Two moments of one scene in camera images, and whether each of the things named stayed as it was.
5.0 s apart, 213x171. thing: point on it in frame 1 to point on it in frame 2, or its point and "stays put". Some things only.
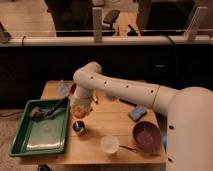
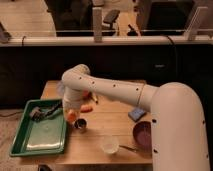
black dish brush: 38,115 stays put
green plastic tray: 46,137 stays put
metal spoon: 131,148 stays put
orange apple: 79,114 to 71,117
